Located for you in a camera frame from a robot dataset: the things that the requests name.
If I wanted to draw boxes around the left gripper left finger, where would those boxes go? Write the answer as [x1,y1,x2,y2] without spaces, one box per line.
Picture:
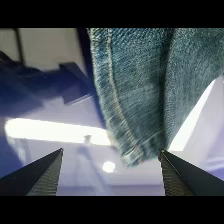
[0,147,64,197]

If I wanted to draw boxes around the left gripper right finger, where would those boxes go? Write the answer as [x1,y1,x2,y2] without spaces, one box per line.
[157,149,224,197]

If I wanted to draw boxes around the blue jeans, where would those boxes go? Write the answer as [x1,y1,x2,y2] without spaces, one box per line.
[86,28,224,168]

